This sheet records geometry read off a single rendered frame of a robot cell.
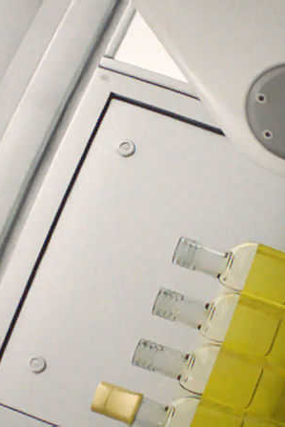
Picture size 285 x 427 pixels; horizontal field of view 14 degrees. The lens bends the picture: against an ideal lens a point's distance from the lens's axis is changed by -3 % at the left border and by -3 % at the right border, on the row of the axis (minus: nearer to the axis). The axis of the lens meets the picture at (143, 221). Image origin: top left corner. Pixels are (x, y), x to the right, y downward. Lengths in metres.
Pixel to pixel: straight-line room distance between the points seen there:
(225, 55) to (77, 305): 0.73
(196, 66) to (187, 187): 0.76
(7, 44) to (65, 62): 0.10
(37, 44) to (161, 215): 0.29
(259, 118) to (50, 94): 0.82
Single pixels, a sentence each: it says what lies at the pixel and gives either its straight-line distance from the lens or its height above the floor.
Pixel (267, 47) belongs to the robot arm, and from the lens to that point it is 0.61.
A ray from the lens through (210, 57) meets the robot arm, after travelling 0.61.
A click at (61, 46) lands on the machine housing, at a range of 1.46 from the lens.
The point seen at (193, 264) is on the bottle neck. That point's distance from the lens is 1.19.
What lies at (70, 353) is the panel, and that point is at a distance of 1.29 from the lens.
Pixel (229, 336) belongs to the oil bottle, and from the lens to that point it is 1.15.
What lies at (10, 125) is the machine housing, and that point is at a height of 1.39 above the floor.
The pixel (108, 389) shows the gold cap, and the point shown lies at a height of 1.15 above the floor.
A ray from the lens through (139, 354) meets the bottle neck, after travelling 1.15.
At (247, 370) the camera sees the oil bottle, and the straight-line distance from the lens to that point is 1.14.
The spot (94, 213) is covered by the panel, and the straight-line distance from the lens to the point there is 1.35.
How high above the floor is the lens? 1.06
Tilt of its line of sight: 6 degrees up
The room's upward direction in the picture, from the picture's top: 71 degrees counter-clockwise
